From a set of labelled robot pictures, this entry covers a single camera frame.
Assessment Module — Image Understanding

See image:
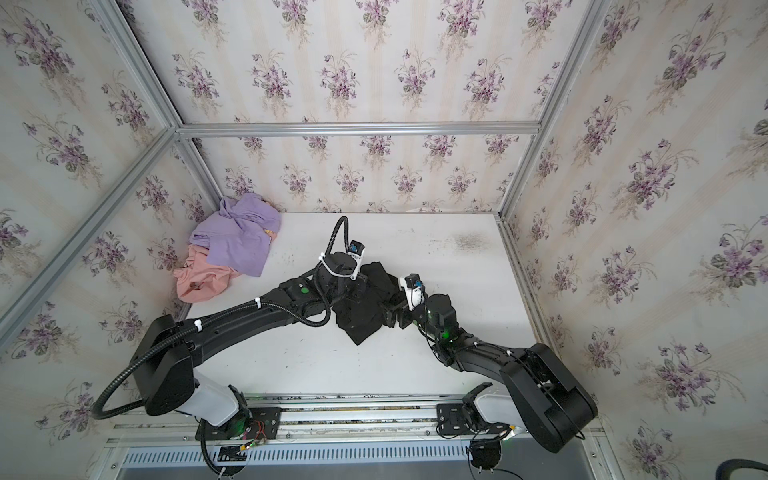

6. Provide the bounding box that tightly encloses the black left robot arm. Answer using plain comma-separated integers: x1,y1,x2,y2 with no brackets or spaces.
129,252,397,428

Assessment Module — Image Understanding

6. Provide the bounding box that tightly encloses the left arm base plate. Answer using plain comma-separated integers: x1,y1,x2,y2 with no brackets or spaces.
204,407,283,441

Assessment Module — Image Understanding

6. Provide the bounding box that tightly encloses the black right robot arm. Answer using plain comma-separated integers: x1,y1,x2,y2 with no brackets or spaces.
384,294,598,453

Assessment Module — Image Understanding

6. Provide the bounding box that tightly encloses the horizontal aluminium frame bar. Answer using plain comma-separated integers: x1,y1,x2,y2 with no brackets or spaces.
176,121,541,138

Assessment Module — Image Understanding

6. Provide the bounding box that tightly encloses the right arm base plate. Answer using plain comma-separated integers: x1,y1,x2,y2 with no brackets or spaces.
436,403,515,439

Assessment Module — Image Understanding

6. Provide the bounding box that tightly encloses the purple cloth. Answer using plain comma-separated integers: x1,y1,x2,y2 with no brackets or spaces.
188,192,281,277

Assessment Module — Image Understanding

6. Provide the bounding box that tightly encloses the aluminium frame post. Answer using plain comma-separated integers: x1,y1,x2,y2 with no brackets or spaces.
498,0,611,220
90,1,223,210

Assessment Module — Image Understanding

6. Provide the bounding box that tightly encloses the left diagonal aluminium frame bar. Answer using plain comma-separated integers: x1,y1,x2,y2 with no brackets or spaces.
1,128,176,352

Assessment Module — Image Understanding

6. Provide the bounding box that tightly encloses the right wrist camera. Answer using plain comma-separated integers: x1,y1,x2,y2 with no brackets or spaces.
398,273,427,311

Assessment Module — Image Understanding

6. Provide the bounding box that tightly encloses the pink cloth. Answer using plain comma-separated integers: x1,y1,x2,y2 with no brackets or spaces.
173,245,240,304

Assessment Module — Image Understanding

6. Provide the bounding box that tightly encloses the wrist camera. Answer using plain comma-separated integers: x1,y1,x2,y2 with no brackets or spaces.
398,273,427,311
347,240,365,281

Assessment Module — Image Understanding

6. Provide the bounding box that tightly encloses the right aluminium frame post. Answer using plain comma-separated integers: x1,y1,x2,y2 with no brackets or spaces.
498,0,611,220

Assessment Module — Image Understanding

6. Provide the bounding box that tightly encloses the aluminium mounting rail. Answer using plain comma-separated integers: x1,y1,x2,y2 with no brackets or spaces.
104,392,607,448

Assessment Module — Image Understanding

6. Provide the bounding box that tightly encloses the black corrugated cable conduit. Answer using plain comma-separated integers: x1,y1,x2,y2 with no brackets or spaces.
91,215,352,421

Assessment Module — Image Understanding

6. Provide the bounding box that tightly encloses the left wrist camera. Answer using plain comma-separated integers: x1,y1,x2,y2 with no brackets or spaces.
347,240,365,281

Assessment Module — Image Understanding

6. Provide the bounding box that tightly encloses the black cloth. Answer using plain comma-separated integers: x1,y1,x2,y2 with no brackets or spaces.
332,262,408,345

